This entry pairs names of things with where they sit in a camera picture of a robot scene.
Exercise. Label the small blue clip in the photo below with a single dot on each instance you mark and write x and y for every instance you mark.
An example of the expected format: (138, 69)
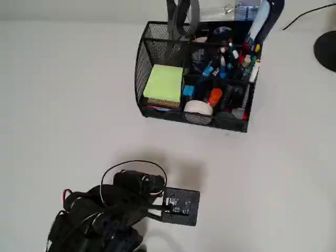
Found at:
(188, 90)

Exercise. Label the navy and light-blue tube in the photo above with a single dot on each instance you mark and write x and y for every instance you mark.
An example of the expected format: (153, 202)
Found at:
(273, 18)

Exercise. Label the blue pen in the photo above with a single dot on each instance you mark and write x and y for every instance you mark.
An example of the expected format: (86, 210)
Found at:
(222, 73)
(208, 70)

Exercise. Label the orange-capped glue stick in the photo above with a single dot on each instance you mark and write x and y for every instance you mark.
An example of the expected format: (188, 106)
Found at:
(215, 95)

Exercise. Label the white tape roll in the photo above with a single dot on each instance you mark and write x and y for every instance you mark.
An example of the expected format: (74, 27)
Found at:
(195, 106)

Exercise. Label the green sticky note pad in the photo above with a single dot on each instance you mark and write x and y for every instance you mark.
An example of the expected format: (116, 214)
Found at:
(162, 84)

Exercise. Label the small beige piece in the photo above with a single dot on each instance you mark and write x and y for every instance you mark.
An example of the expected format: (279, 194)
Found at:
(201, 39)

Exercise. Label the small grey and red item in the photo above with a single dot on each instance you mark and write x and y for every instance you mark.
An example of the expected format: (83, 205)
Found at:
(240, 113)

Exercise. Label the black round lamp base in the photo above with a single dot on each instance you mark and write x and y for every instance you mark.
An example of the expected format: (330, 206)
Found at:
(326, 51)

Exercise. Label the black mesh desk organizer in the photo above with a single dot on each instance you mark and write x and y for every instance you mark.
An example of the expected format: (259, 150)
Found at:
(143, 65)

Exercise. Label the translucent blue ruler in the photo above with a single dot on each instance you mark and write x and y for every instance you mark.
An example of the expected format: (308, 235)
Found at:
(246, 11)

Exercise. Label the yellow-capped pen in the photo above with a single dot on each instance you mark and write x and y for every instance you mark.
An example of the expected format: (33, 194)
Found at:
(256, 47)

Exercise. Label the black card with globe print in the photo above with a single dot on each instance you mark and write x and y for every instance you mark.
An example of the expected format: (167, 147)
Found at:
(223, 31)

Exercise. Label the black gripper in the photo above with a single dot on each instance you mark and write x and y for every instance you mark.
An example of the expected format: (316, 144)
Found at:
(150, 182)

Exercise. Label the pink sticky notes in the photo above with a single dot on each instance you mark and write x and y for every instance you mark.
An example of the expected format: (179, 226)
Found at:
(158, 108)

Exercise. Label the black camera circuit board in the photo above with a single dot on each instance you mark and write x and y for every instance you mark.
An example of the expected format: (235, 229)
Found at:
(183, 210)

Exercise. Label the green marker with white cap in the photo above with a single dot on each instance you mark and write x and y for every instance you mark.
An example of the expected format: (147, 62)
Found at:
(231, 52)

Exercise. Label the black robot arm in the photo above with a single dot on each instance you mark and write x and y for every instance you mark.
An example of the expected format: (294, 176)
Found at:
(86, 218)

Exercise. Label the red pen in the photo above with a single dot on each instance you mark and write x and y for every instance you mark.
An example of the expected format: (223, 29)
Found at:
(245, 48)

